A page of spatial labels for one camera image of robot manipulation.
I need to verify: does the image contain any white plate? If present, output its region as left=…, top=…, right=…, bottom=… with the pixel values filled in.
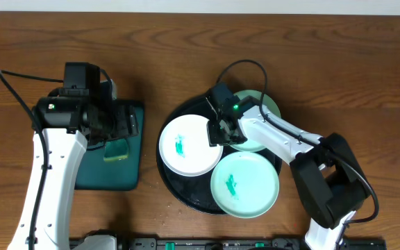
left=158, top=115, right=224, bottom=177

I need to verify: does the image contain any green yellow sponge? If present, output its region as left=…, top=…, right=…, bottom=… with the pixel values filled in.
left=103, top=139, right=129, bottom=162

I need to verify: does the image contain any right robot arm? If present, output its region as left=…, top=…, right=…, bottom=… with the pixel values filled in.
left=207, top=95, right=377, bottom=249

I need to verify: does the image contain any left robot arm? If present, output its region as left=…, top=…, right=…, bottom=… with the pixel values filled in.
left=8, top=128, right=142, bottom=249

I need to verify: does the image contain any rectangular black water tray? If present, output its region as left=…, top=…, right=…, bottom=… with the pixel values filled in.
left=75, top=100, right=144, bottom=191

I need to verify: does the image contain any mint plate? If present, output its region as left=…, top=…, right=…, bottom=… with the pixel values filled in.
left=210, top=151, right=280, bottom=219
left=231, top=90, right=281, bottom=152

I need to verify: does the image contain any round black tray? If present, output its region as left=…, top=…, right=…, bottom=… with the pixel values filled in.
left=156, top=94, right=283, bottom=215

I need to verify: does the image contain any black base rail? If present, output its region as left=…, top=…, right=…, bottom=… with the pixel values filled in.
left=69, top=236, right=388, bottom=250

